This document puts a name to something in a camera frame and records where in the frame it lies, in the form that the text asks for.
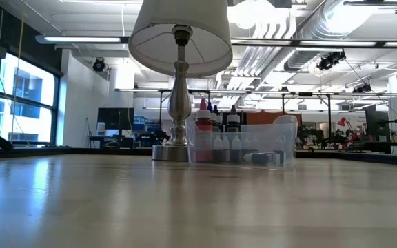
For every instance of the silver table lamp white shade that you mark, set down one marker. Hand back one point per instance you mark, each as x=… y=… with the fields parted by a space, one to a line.
x=179 y=103

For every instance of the black computer monitor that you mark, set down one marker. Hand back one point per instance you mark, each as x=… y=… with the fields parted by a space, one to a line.
x=115 y=118
x=377 y=120

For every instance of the black ceiling camera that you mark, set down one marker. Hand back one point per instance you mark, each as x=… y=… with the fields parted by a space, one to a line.
x=98 y=64

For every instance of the large red-tip food coloring bottle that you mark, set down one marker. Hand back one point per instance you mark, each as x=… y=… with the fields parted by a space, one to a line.
x=203 y=124

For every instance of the large black-tip food coloring bottle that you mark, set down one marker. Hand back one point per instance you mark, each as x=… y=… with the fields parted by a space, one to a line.
x=216 y=110

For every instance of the black overhead gantry bar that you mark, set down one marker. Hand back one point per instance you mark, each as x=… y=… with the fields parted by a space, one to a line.
x=305 y=93

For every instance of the ceiling light strip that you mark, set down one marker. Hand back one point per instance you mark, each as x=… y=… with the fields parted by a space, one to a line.
x=340 y=43
x=81 y=39

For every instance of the large window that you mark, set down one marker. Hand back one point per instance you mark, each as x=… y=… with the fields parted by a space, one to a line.
x=26 y=86

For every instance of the red desk lamp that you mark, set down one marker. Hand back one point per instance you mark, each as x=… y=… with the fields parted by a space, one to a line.
x=341 y=121

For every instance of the clear plastic bin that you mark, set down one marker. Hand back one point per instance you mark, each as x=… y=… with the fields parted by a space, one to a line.
x=271 y=144

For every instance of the black ceiling spotlight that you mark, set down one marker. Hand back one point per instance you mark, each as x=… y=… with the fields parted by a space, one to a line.
x=362 y=89
x=331 y=59

